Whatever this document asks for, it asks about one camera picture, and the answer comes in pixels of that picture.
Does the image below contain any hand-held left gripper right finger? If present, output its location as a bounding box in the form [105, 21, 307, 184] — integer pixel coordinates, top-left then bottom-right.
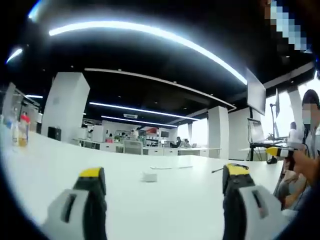
[221, 162, 289, 240]

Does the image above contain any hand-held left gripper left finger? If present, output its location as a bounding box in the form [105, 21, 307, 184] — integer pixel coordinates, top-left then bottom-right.
[41, 166, 108, 240]

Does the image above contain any white charger adapter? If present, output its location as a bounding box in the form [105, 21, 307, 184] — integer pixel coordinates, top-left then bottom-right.
[141, 171, 158, 184]

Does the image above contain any white desk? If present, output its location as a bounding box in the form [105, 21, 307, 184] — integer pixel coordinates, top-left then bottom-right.
[0, 126, 286, 240]

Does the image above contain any person's right hand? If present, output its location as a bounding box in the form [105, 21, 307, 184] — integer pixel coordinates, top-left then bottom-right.
[291, 149, 320, 187]

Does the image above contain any standing table with black legs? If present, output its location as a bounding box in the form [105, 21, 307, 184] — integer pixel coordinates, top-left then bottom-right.
[239, 141, 289, 161]

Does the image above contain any person's grey shirt torso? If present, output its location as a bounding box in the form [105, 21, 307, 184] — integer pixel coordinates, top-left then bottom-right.
[305, 126, 320, 161]

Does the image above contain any open laptop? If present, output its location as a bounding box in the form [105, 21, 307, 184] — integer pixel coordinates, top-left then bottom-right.
[247, 117, 267, 145]

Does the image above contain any person's head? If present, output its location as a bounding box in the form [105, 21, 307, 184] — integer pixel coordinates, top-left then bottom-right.
[301, 89, 320, 132]

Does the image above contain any hanging grey monitor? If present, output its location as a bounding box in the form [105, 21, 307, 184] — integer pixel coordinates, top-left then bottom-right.
[245, 66, 267, 116]

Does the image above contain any black cabinet box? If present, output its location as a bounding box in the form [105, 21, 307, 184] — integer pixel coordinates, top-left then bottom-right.
[47, 126, 62, 142]

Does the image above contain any row of white office desks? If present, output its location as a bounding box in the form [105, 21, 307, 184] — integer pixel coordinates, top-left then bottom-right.
[71, 137, 222, 158]

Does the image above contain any white mesh office chair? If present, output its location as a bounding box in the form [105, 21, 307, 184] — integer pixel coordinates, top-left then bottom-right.
[123, 139, 144, 156]

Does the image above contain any bottle with yellow liquid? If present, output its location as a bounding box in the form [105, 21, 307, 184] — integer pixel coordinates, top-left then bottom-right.
[17, 119, 29, 148]

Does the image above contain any clear plastic bottle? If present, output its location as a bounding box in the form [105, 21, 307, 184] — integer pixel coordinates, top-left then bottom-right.
[11, 120, 20, 147]

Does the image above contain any long ceiling light strip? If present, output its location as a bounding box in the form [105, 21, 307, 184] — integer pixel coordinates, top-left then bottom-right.
[48, 20, 249, 86]

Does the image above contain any thin black body cable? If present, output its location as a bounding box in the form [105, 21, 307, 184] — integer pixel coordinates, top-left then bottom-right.
[302, 129, 313, 186]

